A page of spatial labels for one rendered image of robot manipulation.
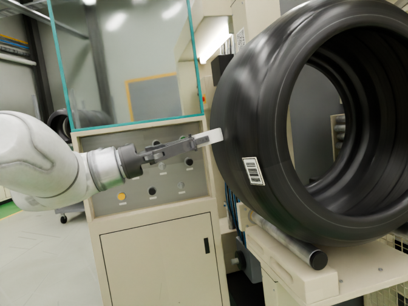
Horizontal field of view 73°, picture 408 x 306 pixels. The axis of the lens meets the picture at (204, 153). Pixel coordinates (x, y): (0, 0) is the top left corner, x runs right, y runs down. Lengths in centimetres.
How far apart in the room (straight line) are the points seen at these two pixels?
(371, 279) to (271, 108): 51
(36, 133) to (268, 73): 41
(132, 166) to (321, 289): 51
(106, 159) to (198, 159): 71
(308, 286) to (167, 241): 70
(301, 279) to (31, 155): 59
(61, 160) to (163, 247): 86
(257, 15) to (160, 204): 84
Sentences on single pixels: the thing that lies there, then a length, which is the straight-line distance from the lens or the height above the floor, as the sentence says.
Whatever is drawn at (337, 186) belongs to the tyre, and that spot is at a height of 97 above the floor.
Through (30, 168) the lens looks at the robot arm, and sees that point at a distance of 45.
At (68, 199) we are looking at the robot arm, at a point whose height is 113.
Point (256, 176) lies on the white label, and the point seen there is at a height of 112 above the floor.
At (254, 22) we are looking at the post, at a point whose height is 155.
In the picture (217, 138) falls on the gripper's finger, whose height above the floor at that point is 120.
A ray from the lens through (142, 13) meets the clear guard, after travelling 128.
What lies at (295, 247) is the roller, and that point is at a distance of 75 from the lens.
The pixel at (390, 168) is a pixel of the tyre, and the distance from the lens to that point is 100.
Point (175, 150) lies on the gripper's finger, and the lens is 58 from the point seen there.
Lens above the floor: 125
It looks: 7 degrees down
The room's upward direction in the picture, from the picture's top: 8 degrees counter-clockwise
